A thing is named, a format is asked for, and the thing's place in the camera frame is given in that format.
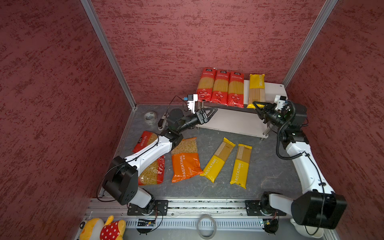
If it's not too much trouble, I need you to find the white ceramic cup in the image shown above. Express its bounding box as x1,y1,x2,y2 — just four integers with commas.
290,219,324,239

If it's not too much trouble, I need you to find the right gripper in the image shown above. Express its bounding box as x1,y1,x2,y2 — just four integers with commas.
252,100,289,129

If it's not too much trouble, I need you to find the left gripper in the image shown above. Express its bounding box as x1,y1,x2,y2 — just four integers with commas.
177,106,218,133

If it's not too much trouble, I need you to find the yellow spaghetti bag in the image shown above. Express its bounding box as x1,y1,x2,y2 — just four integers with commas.
200,138,236,183
230,144,252,189

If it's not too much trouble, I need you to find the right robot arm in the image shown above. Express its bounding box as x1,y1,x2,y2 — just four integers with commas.
253,100,347,238

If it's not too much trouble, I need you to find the white two-tier shelf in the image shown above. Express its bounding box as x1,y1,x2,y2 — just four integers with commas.
198,80,287,139

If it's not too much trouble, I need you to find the red spaghetti bag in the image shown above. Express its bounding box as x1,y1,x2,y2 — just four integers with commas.
196,68,217,102
210,70,230,106
227,71,244,108

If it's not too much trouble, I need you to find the red fusilli bag upper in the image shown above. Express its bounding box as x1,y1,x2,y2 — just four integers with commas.
133,131,158,153

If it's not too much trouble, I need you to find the red fusilli bag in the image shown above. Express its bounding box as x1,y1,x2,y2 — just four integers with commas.
139,156,165,186
133,131,158,153

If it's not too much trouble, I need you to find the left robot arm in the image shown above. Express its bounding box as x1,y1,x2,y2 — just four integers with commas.
101,108,219,215

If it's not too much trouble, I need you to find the red fusilli bag lower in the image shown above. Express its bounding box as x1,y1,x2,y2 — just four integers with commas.
139,156,165,186

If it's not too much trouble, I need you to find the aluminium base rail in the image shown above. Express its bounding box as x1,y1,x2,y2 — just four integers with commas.
83,197,331,232

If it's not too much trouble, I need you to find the grey ring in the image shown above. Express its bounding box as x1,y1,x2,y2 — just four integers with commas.
196,214,218,240

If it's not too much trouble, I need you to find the clear packing tape roll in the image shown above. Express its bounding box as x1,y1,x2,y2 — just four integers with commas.
144,111,158,125

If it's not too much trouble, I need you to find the black white stapler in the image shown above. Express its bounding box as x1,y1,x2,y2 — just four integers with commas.
158,113,168,131

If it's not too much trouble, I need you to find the yellow plush toy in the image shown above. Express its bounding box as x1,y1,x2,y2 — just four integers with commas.
79,216,127,240

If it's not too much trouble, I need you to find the yellow spaghetti bag crosswise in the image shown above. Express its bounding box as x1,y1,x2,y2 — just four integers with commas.
247,74,266,109

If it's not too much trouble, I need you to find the orange macaroni bag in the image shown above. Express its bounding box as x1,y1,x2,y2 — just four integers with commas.
171,138,203,183

